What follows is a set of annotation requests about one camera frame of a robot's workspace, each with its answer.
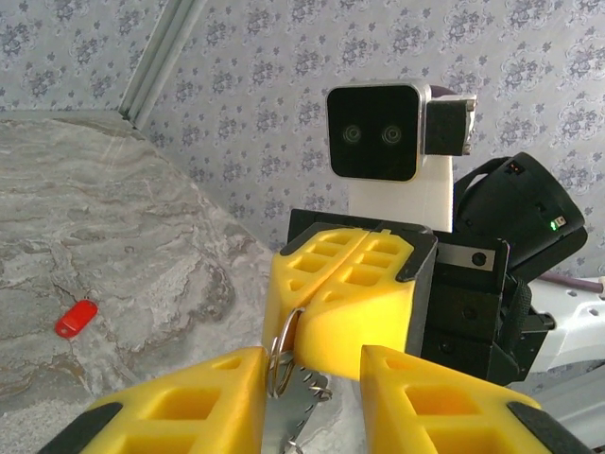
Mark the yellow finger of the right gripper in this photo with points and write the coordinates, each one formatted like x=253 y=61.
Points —
x=288 y=293
x=368 y=326

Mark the red key tag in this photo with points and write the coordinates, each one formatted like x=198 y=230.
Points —
x=76 y=319

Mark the aluminium side frame rail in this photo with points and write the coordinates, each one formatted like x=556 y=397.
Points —
x=567 y=406

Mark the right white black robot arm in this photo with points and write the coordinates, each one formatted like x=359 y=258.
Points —
x=576 y=321

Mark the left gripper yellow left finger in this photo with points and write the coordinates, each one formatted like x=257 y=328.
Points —
x=189 y=416

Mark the metal keyring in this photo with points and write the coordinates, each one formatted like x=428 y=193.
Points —
x=281 y=337

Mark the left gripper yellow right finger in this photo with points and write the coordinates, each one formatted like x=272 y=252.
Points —
x=449 y=416

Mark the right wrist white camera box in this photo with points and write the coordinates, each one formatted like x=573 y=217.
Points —
x=373 y=132

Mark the aluminium corner post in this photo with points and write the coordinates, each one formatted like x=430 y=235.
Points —
x=157 y=61

